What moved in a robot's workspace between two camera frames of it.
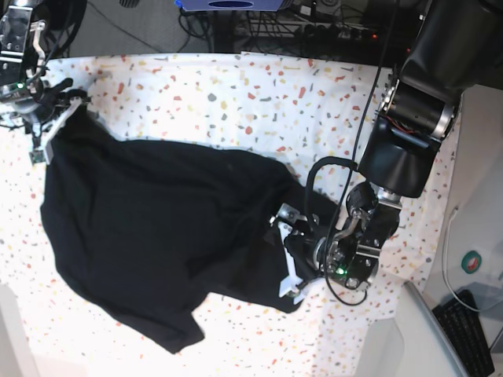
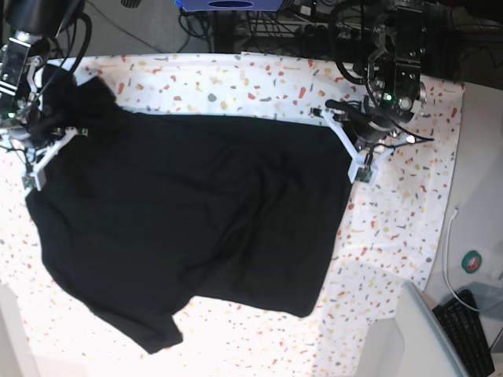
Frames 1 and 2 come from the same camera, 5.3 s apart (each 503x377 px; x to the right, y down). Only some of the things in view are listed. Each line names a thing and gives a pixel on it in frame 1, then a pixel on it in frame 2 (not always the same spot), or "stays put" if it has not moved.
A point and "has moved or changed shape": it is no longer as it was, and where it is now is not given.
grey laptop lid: (427, 352) stays put
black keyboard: (464, 332) stays put
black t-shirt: (146, 229) has moved or changed shape
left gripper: (42, 105) to (41, 141)
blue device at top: (196, 5) stays put
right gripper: (348, 253) to (367, 133)
